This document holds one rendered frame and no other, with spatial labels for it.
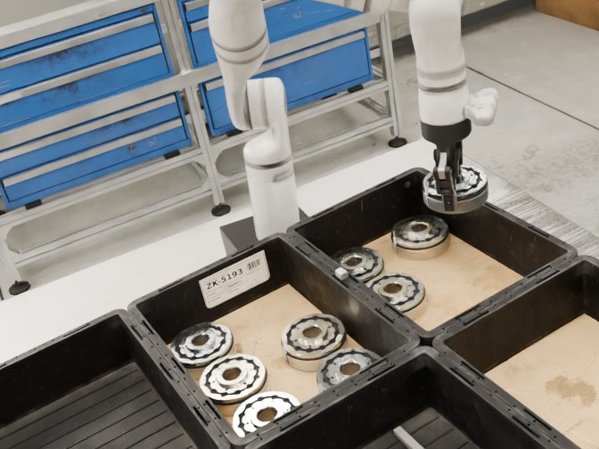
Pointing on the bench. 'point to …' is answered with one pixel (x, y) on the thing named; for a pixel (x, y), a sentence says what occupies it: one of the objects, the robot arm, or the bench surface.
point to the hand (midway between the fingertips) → (452, 194)
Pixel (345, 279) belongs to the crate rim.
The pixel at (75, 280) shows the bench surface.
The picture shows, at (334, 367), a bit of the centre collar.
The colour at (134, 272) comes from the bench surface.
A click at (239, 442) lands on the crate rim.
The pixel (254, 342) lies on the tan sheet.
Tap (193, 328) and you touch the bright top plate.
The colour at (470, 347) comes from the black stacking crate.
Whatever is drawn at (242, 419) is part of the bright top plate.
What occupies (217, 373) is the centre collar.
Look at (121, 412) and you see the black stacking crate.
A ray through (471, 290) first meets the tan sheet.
